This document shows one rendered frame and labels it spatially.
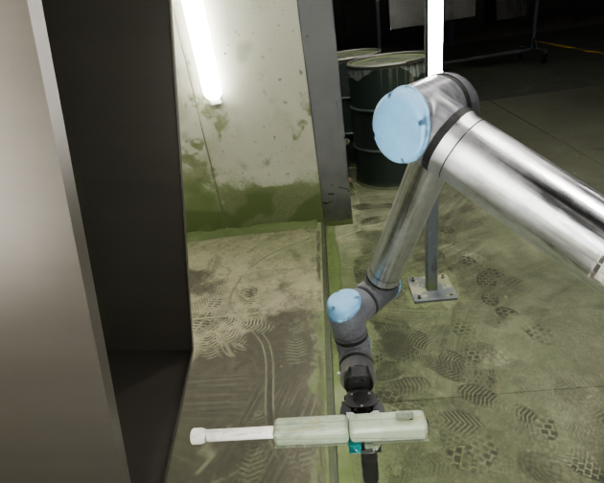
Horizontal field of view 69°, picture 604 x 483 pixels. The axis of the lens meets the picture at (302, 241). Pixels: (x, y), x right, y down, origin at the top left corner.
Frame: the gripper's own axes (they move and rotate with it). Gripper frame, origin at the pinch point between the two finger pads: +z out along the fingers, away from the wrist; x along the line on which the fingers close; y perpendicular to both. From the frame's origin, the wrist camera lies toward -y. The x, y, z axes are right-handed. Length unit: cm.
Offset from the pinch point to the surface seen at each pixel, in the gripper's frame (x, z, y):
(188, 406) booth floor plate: 63, -59, 43
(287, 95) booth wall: 22, -194, -52
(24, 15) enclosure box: 26, 27, -79
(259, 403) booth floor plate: 35, -57, 43
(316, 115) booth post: 7, -195, -39
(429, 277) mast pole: -41, -119, 30
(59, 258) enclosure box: 31, 26, -57
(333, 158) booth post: -1, -197, -13
